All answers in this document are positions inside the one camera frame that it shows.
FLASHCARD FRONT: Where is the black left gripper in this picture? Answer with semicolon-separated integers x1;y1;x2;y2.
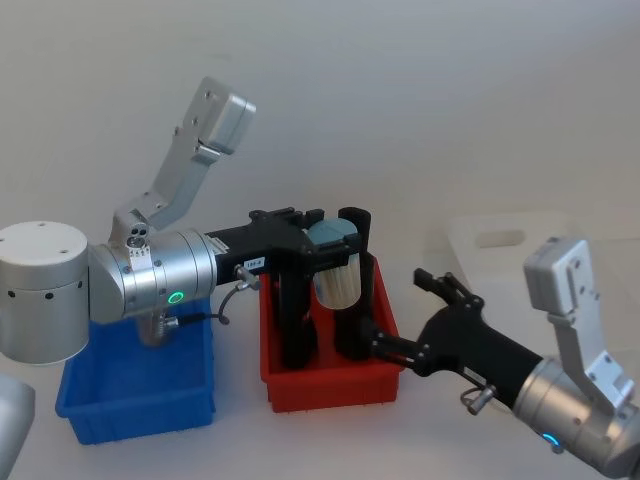
204;205;374;373

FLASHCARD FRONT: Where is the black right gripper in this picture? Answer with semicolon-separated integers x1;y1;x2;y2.
358;267;545;410

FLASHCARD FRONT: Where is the grey-handled brush with pale bristles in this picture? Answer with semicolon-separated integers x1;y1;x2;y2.
305;218;362;310

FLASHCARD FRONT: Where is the red plastic bin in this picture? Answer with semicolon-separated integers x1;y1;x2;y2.
258;251;404;414

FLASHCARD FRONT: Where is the white plastic bin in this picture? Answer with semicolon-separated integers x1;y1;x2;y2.
423;212;576;301

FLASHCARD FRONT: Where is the blue plastic bin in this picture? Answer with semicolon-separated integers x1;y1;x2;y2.
54;298;219;446

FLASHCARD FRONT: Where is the thin dark right gripper cable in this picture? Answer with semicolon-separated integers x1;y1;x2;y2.
459;368;497;416

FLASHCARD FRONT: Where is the thin dark gripper cable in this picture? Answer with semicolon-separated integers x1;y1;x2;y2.
459;368;497;416
165;265;262;327

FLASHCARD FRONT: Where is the thin dark left gripper cable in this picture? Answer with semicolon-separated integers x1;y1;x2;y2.
165;265;262;327

